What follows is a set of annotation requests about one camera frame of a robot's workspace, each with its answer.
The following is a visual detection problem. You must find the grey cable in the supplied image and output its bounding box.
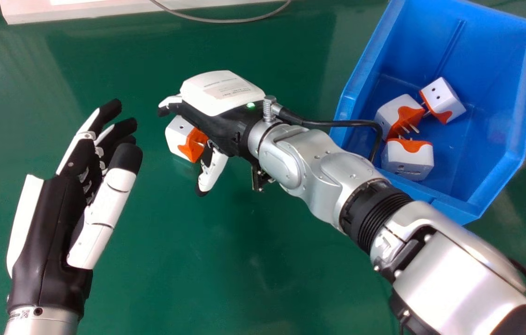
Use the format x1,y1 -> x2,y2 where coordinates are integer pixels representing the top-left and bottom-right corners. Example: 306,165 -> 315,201
149,0 -> 292,24

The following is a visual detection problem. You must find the white-and-orange plug adapter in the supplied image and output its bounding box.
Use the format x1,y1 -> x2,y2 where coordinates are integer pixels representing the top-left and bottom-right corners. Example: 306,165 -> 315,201
374,94 -> 426,142
165,115 -> 209,163
380,136 -> 434,181
419,77 -> 467,125

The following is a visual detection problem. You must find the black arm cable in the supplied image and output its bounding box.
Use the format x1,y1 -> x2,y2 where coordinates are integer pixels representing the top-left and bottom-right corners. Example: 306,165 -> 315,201
274,103 -> 383,163

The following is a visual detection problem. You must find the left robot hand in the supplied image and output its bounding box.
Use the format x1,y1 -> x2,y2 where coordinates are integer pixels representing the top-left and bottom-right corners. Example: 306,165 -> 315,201
6,99 -> 143,321

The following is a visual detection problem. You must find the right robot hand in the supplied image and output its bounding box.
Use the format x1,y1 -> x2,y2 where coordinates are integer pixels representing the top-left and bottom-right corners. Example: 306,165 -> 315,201
158,70 -> 268,197

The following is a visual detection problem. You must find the blue plastic bin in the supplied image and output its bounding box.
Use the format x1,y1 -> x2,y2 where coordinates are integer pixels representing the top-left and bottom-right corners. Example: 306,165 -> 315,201
329,0 -> 526,226

